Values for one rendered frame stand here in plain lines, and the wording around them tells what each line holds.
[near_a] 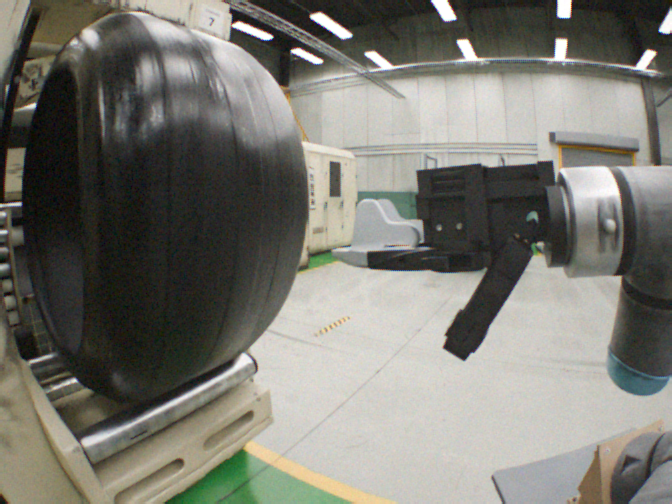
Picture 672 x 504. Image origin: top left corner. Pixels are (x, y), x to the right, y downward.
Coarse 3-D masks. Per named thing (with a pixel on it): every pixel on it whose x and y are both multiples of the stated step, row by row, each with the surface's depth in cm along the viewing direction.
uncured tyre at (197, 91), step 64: (64, 64) 27; (128, 64) 24; (192, 64) 28; (256, 64) 40; (64, 128) 50; (128, 128) 23; (192, 128) 27; (256, 128) 34; (64, 192) 56; (128, 192) 24; (192, 192) 27; (256, 192) 34; (64, 256) 57; (128, 256) 25; (192, 256) 28; (256, 256) 36; (64, 320) 50; (128, 320) 26; (192, 320) 30; (256, 320) 42; (128, 384) 31
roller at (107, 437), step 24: (240, 360) 54; (192, 384) 44; (216, 384) 47; (144, 408) 36; (168, 408) 39; (192, 408) 43; (96, 432) 29; (120, 432) 32; (144, 432) 35; (96, 456) 27
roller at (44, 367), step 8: (56, 352) 46; (32, 360) 41; (40, 360) 42; (48, 360) 43; (56, 360) 45; (32, 368) 40; (40, 368) 41; (48, 368) 43; (56, 368) 44; (64, 368) 46; (40, 376) 41; (48, 376) 43
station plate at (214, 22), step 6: (204, 6) 71; (204, 12) 72; (210, 12) 74; (216, 12) 76; (222, 12) 77; (204, 18) 73; (210, 18) 74; (216, 18) 76; (222, 18) 78; (204, 24) 73; (210, 24) 75; (216, 24) 77; (222, 24) 79; (210, 30) 75; (216, 30) 77
